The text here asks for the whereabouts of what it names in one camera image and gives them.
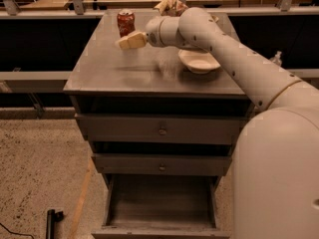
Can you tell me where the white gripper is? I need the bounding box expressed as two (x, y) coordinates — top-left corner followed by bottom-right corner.
(116, 17), (162, 50)

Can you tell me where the red coke can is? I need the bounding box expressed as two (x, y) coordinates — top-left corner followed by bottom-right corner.
(117, 9), (136, 37)

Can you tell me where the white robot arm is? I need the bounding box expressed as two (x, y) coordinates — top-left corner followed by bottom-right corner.
(118, 8), (319, 239)

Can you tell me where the grey wooden drawer cabinet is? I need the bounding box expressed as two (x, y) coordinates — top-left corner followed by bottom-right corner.
(63, 9), (265, 187)

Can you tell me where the grey top drawer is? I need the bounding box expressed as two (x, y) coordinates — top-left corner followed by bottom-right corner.
(76, 114), (246, 145)

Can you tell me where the grey middle drawer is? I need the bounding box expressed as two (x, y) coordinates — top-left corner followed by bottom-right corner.
(93, 153), (231, 176)

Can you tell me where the grey open bottom drawer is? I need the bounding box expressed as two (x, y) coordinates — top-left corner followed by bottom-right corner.
(92, 174), (230, 239)

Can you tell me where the brown chip bag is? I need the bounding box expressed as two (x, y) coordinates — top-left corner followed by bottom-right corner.
(154, 0), (188, 17)

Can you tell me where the white paper bowl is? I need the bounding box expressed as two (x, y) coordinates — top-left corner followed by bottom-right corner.
(178, 50), (220, 75)

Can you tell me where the grey metal railing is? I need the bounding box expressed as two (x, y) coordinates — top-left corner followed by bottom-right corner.
(0, 0), (319, 95)

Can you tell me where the clear sanitizer pump bottle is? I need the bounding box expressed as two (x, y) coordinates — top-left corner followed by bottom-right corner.
(270, 51), (282, 66)

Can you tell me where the black post on floor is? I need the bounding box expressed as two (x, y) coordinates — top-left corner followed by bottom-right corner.
(46, 209), (64, 239)

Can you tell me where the black floor cable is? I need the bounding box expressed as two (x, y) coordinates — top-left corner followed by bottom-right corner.
(0, 221), (36, 239)

